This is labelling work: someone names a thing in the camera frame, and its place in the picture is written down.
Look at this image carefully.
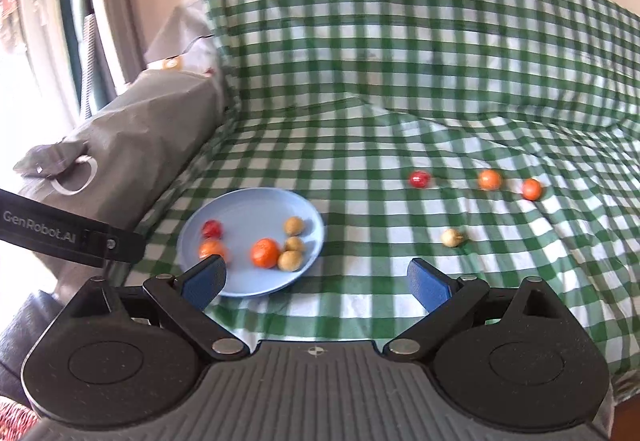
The large orange fruit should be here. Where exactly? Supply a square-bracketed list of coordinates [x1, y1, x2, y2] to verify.
[198, 239, 229, 263]

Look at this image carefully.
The red fruit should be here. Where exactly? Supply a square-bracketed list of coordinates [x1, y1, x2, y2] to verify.
[201, 219, 224, 239]
[408, 170, 431, 189]

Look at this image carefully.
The yellow-brown round fruit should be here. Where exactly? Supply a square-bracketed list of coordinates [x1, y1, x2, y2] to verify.
[278, 250, 304, 272]

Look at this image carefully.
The pale yellow small fruit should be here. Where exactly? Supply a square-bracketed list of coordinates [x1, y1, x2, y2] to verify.
[440, 229, 465, 248]

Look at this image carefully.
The black smartphone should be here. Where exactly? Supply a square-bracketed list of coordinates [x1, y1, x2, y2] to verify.
[13, 141, 88, 179]

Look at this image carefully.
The light blue plate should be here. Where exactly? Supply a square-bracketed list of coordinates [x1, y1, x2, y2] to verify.
[177, 188, 326, 298]

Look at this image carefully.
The green checkered cloth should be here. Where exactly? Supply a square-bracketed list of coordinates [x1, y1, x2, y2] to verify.
[134, 0, 639, 400]

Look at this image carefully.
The white garment steamer stand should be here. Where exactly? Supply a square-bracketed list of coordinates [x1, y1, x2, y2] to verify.
[78, 0, 145, 120]

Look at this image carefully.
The grey sofa armrest cover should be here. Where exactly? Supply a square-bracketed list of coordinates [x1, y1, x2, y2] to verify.
[21, 0, 229, 302]

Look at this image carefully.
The white charging cable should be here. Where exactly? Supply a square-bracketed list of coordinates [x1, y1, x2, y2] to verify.
[49, 154, 100, 196]

